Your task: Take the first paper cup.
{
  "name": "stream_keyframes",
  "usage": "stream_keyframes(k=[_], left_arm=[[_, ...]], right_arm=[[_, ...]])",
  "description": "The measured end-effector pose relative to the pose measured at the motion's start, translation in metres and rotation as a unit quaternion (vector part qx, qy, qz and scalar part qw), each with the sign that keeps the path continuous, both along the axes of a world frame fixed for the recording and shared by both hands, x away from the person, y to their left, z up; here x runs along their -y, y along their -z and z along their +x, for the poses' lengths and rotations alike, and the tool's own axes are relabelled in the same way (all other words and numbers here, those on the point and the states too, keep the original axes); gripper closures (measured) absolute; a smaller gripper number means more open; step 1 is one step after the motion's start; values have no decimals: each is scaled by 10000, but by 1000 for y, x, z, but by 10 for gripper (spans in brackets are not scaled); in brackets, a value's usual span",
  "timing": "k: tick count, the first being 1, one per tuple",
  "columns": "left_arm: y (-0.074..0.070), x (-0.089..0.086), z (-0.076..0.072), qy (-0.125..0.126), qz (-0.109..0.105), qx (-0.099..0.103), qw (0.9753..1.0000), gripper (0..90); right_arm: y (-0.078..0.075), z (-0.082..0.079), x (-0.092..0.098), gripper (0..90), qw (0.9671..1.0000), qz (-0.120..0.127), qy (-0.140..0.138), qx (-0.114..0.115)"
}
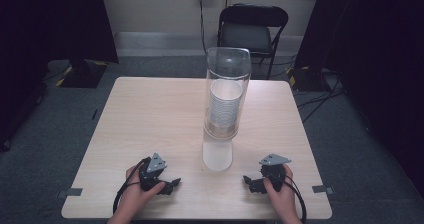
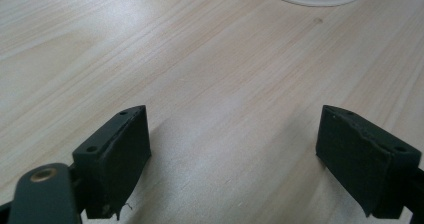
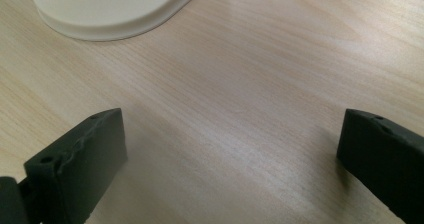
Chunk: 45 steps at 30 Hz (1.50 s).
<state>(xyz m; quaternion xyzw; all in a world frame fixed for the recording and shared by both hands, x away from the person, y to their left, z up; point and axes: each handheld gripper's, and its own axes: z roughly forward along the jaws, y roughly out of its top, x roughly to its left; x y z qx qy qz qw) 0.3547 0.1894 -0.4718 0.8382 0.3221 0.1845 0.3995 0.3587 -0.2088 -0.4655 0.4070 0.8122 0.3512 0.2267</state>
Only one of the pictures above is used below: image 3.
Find white oval tray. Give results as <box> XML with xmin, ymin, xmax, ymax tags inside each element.
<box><xmin>29</xmin><ymin>0</ymin><xmax>212</xmax><ymax>42</ymax></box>

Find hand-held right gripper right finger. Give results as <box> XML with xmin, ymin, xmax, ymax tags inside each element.
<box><xmin>336</xmin><ymin>108</ymin><xmax>424</xmax><ymax>224</ymax></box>

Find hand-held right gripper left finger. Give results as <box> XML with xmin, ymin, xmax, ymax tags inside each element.
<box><xmin>18</xmin><ymin>107</ymin><xmax>129</xmax><ymax>224</ymax></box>

